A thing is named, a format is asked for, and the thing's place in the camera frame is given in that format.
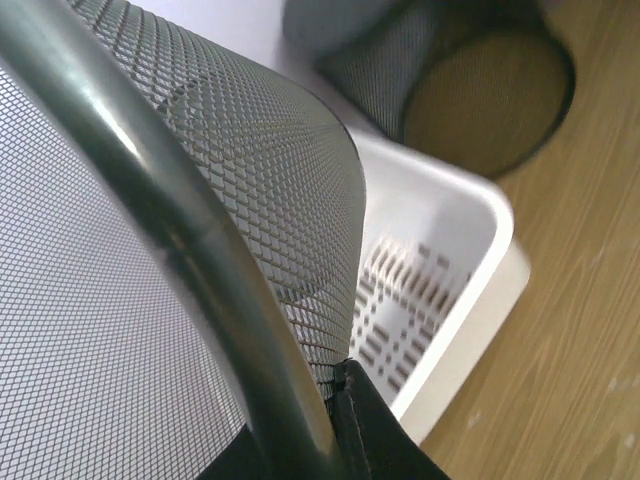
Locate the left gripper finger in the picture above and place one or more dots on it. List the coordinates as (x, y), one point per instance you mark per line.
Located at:
(371, 440)

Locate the white plastic tub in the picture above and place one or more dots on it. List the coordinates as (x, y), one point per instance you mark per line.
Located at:
(440, 271)

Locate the silver mesh wastebasket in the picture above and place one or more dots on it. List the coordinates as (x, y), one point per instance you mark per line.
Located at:
(180, 236)

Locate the black mesh wastebasket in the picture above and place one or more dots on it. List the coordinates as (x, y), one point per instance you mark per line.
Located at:
(482, 85)

